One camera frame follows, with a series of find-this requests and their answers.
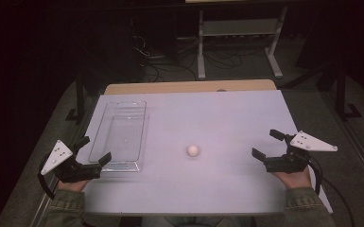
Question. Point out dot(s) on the white board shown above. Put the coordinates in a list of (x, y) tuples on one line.
[(208, 126)]

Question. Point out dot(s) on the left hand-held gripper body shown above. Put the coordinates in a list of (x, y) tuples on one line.
[(75, 171)]

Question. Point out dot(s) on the black metal stand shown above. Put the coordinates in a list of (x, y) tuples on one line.
[(341, 94), (80, 101)]

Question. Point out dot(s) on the person's right hand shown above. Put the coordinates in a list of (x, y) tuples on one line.
[(296, 180)]

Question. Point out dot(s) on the clear plastic tray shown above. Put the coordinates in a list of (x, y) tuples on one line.
[(123, 135)]

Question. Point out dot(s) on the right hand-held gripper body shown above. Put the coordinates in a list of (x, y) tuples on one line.
[(288, 162)]

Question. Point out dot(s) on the white metal desk frame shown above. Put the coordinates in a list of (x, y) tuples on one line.
[(239, 27)]

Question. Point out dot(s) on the person's left hand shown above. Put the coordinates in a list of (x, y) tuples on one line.
[(73, 185)]

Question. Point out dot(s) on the small white ball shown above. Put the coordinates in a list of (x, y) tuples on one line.
[(193, 150)]

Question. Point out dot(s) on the wooden table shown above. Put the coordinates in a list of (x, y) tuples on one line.
[(186, 86)]

